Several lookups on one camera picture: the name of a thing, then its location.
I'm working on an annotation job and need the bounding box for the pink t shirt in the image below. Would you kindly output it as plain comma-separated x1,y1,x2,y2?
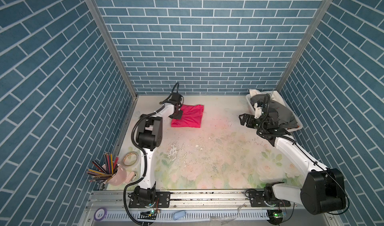
171,104,204,128

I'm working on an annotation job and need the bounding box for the white plastic laundry basket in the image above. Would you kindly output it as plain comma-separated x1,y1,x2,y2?
246,91,303,132

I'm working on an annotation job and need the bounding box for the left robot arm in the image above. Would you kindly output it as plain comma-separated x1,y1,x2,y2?
131,92,184,207

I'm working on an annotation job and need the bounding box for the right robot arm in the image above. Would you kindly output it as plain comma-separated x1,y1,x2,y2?
239,114,350,215

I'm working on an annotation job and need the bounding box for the grey t shirt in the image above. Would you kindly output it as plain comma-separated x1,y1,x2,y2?
268,94,291,129

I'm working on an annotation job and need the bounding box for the white adhesive tape roll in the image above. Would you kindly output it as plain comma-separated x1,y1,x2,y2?
122,151,140,167

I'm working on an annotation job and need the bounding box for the pink pencil cup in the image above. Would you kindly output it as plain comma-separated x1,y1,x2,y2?
107,166,137,186

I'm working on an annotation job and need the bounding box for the right green circuit board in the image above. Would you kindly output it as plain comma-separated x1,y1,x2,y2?
267,210,285,226

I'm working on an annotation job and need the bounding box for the green circuit board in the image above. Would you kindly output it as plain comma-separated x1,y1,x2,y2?
267,210,285,226
139,210,158,221

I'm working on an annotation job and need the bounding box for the bundle of coloured pencils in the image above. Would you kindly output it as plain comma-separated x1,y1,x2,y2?
86,153,119,185

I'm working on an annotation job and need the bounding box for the light blue cloth piece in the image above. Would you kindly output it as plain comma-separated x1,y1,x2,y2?
173,211,187,221

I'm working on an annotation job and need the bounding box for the left green circuit board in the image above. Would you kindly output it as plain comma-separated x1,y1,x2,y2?
139,210,158,221

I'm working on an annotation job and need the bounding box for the purple tape roll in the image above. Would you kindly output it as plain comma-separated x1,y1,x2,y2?
94,207,108,222

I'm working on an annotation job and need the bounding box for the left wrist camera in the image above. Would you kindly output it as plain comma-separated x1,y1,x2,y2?
169,92,184,107

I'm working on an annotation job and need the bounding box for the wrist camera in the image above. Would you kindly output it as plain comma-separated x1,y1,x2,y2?
169,92,184,107
254,101,265,119

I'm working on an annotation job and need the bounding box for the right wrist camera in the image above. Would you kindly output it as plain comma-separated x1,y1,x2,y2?
254,101,265,119

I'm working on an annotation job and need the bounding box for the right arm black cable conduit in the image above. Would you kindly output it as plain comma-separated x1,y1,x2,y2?
255,93,298,146

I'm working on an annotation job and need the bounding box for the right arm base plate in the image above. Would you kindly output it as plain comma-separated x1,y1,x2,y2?
245,189,291,208

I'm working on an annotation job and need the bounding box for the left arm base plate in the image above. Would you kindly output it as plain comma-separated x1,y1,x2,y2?
129,192,171,209

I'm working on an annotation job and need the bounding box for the white slotted cable duct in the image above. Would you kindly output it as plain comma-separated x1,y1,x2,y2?
101,210,268,223

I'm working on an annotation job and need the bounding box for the aluminium mounting rail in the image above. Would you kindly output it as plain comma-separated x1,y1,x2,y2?
86,189,295,210

